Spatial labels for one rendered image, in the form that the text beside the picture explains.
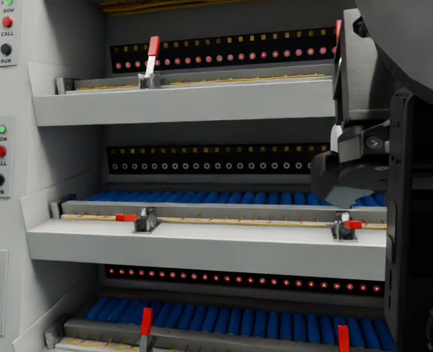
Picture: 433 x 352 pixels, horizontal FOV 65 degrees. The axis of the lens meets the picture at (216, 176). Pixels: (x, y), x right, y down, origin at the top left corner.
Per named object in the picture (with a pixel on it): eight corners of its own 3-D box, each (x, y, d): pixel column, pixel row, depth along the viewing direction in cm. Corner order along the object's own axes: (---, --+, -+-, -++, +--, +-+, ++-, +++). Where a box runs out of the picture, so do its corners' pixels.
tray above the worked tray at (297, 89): (489, 111, 39) (508, -21, 36) (36, 126, 52) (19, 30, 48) (423, 105, 58) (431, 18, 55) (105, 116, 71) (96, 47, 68)
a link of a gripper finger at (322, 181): (365, 177, 25) (427, 130, 16) (367, 201, 24) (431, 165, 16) (299, 175, 25) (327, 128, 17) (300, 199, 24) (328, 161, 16)
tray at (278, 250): (496, 288, 38) (509, 207, 36) (30, 259, 50) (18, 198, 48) (426, 222, 57) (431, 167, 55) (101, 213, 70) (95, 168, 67)
